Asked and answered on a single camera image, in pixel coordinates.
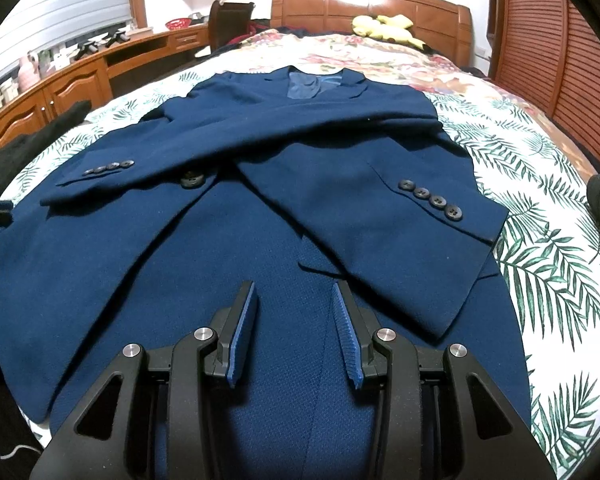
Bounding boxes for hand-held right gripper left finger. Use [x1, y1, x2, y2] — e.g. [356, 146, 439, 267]
[30, 281, 258, 480]

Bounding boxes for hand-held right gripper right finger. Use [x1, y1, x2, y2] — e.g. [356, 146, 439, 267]
[331, 281, 556, 480]

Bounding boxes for navy blue suit jacket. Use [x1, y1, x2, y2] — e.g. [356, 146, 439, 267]
[0, 66, 533, 480]

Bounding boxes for black folded jacket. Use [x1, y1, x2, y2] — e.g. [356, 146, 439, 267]
[0, 100, 92, 188]

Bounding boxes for pink jug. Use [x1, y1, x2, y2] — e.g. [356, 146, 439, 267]
[19, 55, 41, 88]

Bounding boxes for wooden desk cabinet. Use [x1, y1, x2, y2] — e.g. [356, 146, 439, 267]
[0, 25, 211, 161]

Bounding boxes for grey window blind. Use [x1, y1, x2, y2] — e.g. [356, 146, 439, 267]
[0, 0, 131, 91]

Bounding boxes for floral blanket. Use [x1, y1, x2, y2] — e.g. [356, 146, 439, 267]
[230, 27, 596, 181]

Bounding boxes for dark brown chair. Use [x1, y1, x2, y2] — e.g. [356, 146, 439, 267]
[207, 1, 256, 51]

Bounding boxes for red cloth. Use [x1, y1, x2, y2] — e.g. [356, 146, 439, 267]
[232, 20, 271, 43]

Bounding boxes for yellow plush toy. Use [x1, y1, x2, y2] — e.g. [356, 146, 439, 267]
[351, 14, 426, 51]

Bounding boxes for wooden bed headboard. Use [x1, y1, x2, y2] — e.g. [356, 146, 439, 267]
[271, 0, 473, 68]

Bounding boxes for wooden slatted wardrobe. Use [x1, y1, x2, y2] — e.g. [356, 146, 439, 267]
[487, 0, 600, 171]

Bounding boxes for white cable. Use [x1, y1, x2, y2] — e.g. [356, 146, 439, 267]
[0, 442, 36, 461]

